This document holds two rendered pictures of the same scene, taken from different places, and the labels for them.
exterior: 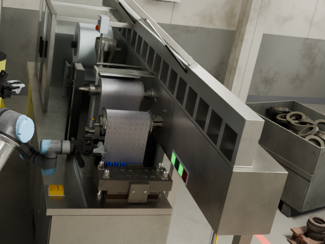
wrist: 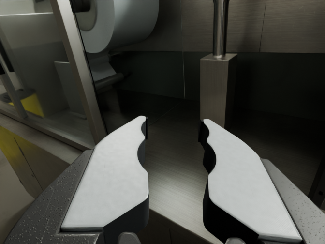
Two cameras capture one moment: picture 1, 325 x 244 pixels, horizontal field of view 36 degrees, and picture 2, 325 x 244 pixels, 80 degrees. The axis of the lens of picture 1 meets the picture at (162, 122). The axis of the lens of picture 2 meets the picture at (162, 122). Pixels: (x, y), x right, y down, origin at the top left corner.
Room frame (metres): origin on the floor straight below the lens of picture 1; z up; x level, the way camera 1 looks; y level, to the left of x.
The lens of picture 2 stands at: (2.76, 0.96, 1.30)
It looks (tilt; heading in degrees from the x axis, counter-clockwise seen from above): 29 degrees down; 328
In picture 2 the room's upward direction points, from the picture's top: 6 degrees counter-clockwise
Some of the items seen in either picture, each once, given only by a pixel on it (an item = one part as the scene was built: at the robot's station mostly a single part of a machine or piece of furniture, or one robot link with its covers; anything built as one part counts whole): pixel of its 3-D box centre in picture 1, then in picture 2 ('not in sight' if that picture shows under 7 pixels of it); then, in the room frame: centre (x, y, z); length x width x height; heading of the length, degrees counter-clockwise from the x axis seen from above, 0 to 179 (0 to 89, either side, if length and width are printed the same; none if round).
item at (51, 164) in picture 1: (46, 162); not in sight; (2.33, 0.56, 1.01); 0.11 x 0.08 x 0.11; 64
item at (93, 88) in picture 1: (94, 89); not in sight; (2.70, 0.42, 1.33); 0.06 x 0.06 x 0.06; 20
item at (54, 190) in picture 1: (56, 190); not in sight; (2.24, 0.48, 0.91); 0.07 x 0.07 x 0.02; 20
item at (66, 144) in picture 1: (66, 146); not in sight; (2.35, 0.48, 1.11); 0.08 x 0.05 x 0.08; 20
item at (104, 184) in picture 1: (132, 178); not in sight; (2.36, 0.10, 1.00); 0.40 x 0.16 x 0.06; 110
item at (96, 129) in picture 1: (90, 150); not in sight; (2.49, 0.36, 1.05); 0.06 x 0.05 x 0.31; 110
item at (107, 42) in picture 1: (105, 43); not in sight; (3.18, 0.46, 1.50); 0.14 x 0.14 x 0.06
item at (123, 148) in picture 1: (124, 149); not in sight; (2.46, 0.18, 1.11); 0.23 x 0.01 x 0.18; 110
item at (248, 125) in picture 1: (148, 42); not in sight; (3.21, 0.19, 1.55); 3.08 x 0.08 x 0.23; 20
